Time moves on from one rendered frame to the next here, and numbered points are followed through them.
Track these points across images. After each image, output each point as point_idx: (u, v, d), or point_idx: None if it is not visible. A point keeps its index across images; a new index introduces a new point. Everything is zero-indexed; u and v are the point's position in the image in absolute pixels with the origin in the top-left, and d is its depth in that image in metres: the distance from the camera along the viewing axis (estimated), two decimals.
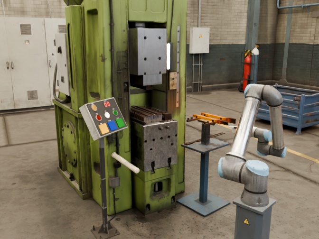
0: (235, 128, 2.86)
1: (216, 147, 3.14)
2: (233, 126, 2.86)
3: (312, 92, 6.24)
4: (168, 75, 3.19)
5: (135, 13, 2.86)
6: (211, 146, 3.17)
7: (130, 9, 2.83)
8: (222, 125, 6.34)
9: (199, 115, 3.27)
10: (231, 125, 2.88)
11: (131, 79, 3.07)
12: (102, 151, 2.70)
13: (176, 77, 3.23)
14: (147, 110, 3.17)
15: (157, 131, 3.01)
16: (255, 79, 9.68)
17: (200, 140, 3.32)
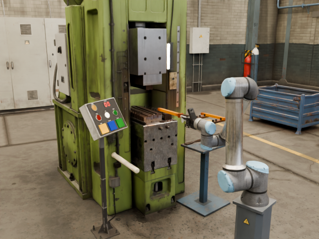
0: (183, 118, 2.62)
1: (216, 147, 3.14)
2: (181, 115, 2.63)
3: (312, 92, 6.24)
4: (168, 75, 3.19)
5: (135, 13, 2.86)
6: None
7: (130, 9, 2.83)
8: (222, 125, 6.34)
9: (199, 115, 3.27)
10: (182, 114, 2.66)
11: (131, 79, 3.07)
12: (102, 151, 2.70)
13: (176, 77, 3.23)
14: (147, 110, 3.17)
15: (157, 131, 3.01)
16: (255, 79, 9.68)
17: (200, 140, 3.32)
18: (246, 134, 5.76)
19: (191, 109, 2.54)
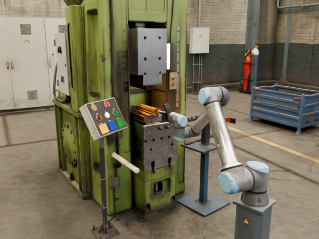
0: (160, 113, 2.91)
1: (216, 147, 3.14)
2: (158, 111, 2.91)
3: (312, 92, 6.24)
4: (168, 75, 3.19)
5: (135, 13, 2.86)
6: (211, 146, 3.17)
7: (130, 9, 2.83)
8: None
9: (199, 115, 3.27)
10: (159, 110, 2.94)
11: (131, 79, 3.07)
12: (102, 151, 2.70)
13: (176, 77, 3.23)
14: (147, 110, 3.17)
15: (157, 131, 3.01)
16: (255, 79, 9.68)
17: (200, 140, 3.32)
18: (246, 134, 5.76)
19: (166, 104, 2.83)
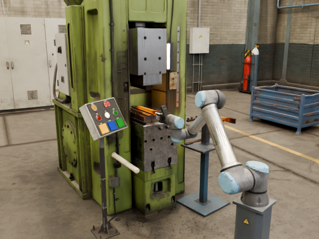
0: (157, 114, 2.95)
1: None
2: (155, 112, 2.96)
3: (312, 92, 6.24)
4: (168, 75, 3.19)
5: (135, 13, 2.86)
6: (211, 146, 3.17)
7: (130, 9, 2.83)
8: None
9: None
10: (156, 112, 2.98)
11: (131, 79, 3.07)
12: (102, 151, 2.70)
13: (176, 77, 3.23)
14: None
15: (157, 131, 3.01)
16: (255, 79, 9.68)
17: (200, 140, 3.32)
18: (246, 134, 5.76)
19: (163, 106, 2.87)
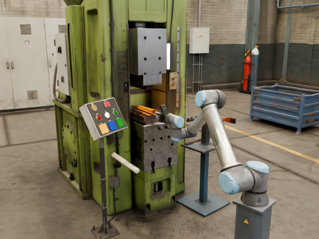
0: (157, 114, 2.95)
1: None
2: (155, 112, 2.95)
3: (312, 92, 6.24)
4: (168, 75, 3.19)
5: (135, 13, 2.86)
6: (211, 146, 3.17)
7: (130, 9, 2.83)
8: None
9: None
10: (156, 111, 2.98)
11: (131, 79, 3.07)
12: (102, 151, 2.70)
13: (176, 77, 3.23)
14: None
15: (157, 131, 3.01)
16: (255, 79, 9.68)
17: (200, 140, 3.32)
18: (246, 134, 5.76)
19: (163, 105, 2.87)
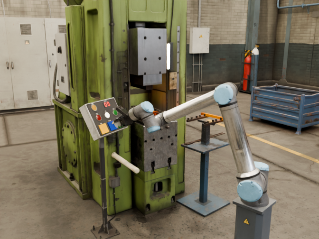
0: (116, 122, 2.40)
1: (216, 147, 3.14)
2: (113, 121, 2.40)
3: (312, 92, 6.24)
4: (168, 75, 3.19)
5: (135, 13, 2.86)
6: (211, 146, 3.17)
7: (130, 9, 2.83)
8: (222, 125, 6.34)
9: (199, 115, 3.27)
10: None
11: (131, 79, 3.07)
12: (102, 151, 2.70)
13: (176, 77, 3.23)
14: None
15: (157, 131, 3.01)
16: (255, 79, 9.68)
17: (200, 140, 3.32)
18: (246, 134, 5.76)
19: (119, 106, 2.36)
